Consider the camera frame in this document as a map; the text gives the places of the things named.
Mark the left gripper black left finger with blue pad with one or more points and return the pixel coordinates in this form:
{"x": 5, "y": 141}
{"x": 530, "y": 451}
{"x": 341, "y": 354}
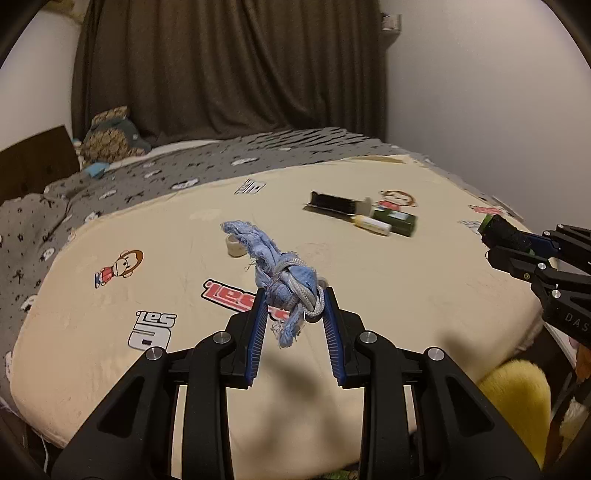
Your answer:
{"x": 170, "y": 397}

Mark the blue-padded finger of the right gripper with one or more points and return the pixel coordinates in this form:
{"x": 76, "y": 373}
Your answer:
{"x": 545, "y": 243}

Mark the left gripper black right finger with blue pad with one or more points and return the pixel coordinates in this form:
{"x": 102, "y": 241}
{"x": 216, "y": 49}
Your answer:
{"x": 423, "y": 417}

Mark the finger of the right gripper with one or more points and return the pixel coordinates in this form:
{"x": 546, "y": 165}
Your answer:
{"x": 532, "y": 267}

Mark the blue grey rope knot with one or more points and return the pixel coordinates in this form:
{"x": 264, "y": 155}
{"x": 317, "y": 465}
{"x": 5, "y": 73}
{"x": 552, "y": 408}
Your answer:
{"x": 290, "y": 284}

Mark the black cardboard box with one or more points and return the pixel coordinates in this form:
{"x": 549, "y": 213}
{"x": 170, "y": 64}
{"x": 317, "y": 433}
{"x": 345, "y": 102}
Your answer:
{"x": 340, "y": 206}

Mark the large dark green bottle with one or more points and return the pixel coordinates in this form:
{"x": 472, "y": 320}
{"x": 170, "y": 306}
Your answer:
{"x": 496, "y": 231}

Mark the person's hand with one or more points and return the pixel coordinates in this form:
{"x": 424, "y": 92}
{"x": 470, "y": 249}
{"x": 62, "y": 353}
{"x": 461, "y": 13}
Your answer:
{"x": 583, "y": 360}

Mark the yellow fluffy rug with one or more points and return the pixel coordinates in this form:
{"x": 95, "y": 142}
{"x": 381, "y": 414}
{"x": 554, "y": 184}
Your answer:
{"x": 521, "y": 393}

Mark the small white black tube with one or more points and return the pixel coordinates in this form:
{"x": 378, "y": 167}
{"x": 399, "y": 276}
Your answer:
{"x": 372, "y": 225}

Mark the beige tape roll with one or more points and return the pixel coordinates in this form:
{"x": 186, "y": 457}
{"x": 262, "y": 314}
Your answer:
{"x": 235, "y": 248}

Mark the grey patterned blanket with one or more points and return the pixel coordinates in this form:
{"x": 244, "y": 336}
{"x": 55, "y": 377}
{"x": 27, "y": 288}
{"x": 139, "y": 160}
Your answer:
{"x": 92, "y": 198}

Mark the wooden headboard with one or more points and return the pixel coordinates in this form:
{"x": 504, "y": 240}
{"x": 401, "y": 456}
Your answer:
{"x": 31, "y": 164}

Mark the brown patterned plush toy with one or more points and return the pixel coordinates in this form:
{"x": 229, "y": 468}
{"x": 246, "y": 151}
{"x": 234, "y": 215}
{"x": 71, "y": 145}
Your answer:
{"x": 112, "y": 137}

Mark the dark brown curtain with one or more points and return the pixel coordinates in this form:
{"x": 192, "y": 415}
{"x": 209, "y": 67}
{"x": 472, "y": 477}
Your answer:
{"x": 223, "y": 69}

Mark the small wall shelf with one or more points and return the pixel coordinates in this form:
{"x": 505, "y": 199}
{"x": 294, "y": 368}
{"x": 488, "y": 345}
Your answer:
{"x": 391, "y": 28}

